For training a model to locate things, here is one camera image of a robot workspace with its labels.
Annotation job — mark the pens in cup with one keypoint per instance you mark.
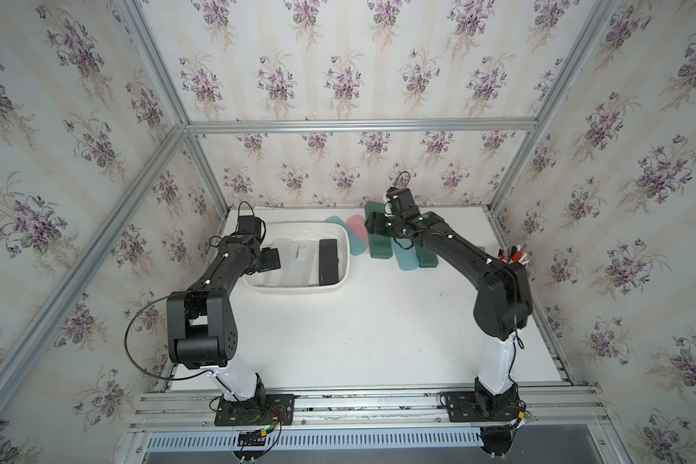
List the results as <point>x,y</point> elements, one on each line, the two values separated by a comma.
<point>512,250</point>

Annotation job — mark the frosted white pencil case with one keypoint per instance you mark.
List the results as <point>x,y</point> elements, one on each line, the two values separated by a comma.
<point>300,274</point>

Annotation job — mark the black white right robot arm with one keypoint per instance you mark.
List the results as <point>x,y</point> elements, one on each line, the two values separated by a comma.
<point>501,311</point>

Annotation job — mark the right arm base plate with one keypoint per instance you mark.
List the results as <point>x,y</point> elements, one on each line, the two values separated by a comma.
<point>482,406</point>

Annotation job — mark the teal pencil case left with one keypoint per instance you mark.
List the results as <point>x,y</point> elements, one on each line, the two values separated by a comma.
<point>356,244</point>

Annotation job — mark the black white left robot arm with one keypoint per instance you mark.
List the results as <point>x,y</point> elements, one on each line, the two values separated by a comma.
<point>201,327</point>

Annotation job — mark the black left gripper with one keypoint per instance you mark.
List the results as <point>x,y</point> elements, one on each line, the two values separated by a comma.
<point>269,259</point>

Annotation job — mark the white plastic storage box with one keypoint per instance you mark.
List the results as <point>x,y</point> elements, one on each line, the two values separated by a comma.
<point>309,231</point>

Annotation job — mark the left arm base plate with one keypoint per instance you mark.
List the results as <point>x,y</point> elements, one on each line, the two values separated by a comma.
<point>275,409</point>

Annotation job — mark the pink pen cup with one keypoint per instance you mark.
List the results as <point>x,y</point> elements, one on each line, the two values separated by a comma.
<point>521,258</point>

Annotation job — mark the teal pencil case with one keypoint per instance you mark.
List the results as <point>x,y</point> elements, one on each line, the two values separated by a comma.
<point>356,244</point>
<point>405,254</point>

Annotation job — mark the black pencil case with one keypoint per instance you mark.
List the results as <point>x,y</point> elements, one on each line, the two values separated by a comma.
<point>328,262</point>

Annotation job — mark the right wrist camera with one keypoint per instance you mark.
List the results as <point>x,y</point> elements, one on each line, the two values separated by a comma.
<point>402,202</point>

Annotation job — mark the pink pencil case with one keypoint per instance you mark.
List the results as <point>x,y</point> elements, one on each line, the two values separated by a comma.
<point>357,224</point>

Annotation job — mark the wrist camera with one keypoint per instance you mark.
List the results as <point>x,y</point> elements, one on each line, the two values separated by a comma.
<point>402,202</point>
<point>251,224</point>

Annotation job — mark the teal pencil case right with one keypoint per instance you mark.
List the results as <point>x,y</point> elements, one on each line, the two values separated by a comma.
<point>405,254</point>

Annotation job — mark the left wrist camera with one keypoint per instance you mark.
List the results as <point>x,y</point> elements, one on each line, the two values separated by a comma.
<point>251,224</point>

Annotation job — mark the dark green pencil case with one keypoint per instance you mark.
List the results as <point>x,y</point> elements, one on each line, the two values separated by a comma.
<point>380,247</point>
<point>426,259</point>

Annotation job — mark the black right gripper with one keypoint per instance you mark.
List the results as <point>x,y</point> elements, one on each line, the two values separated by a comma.
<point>374,223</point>

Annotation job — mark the ribbed clear pencil case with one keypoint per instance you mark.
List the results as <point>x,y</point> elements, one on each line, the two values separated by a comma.
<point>279,277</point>

